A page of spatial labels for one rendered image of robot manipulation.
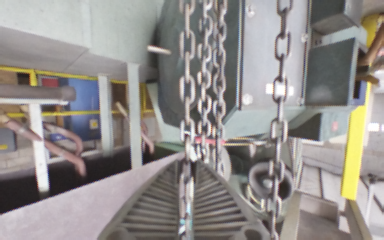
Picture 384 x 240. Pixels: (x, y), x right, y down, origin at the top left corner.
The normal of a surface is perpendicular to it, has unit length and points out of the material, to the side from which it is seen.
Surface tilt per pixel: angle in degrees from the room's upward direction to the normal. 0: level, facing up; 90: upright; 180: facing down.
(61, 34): 90
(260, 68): 90
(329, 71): 90
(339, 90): 90
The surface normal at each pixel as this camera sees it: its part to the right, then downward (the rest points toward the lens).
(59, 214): 0.76, 0.07
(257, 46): 0.50, 0.09
